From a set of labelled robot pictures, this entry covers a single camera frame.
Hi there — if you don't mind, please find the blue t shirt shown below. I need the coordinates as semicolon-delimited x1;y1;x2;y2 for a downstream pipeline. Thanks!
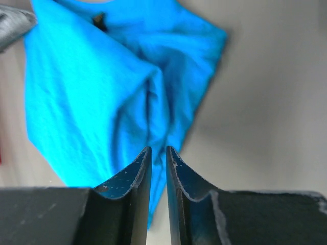
25;1;227;221

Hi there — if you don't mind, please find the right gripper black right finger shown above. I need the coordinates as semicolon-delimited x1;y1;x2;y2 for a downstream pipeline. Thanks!
166;146;230;244

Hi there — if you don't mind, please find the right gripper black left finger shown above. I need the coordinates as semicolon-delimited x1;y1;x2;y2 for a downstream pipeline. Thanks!
74;146;152;244

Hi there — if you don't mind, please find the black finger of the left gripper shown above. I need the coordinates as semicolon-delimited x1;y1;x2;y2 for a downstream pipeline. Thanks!
1;6;37;53

